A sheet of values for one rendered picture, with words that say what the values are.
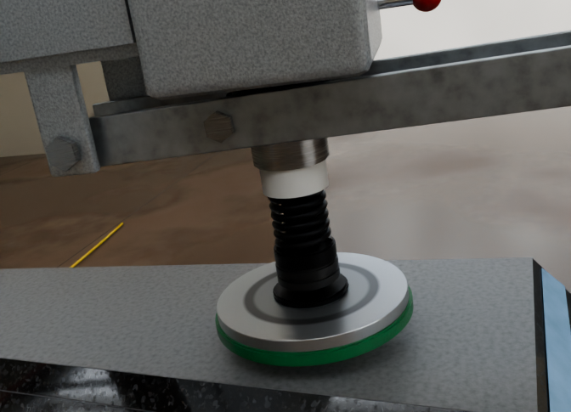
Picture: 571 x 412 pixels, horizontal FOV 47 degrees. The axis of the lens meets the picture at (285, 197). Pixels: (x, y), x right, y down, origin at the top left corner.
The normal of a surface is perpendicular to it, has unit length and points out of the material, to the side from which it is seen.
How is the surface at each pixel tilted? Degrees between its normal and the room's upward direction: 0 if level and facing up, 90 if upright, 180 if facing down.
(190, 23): 90
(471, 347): 0
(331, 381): 0
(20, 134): 90
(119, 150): 90
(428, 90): 90
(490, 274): 0
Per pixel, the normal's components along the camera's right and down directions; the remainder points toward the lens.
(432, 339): -0.14, -0.94
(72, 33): -0.18, 0.32
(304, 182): 0.29, 0.25
